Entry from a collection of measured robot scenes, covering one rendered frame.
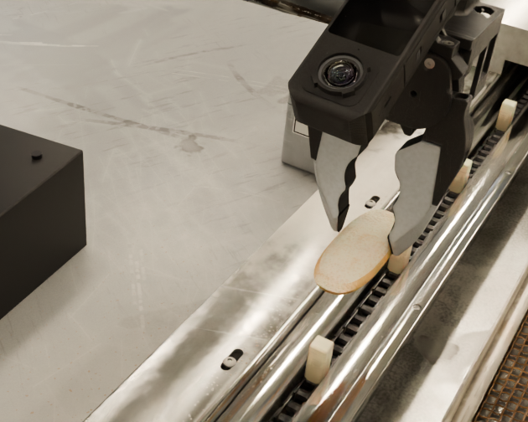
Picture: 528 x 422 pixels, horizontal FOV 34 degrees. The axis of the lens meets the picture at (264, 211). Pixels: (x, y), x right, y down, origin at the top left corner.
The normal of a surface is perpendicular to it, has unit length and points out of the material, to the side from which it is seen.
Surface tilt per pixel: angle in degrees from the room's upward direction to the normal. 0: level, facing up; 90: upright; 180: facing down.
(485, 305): 0
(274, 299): 0
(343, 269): 11
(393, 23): 28
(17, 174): 4
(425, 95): 90
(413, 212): 90
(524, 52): 90
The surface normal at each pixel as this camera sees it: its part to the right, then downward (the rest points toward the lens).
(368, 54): -0.16, -0.50
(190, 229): 0.09, -0.81
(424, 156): -0.50, 0.47
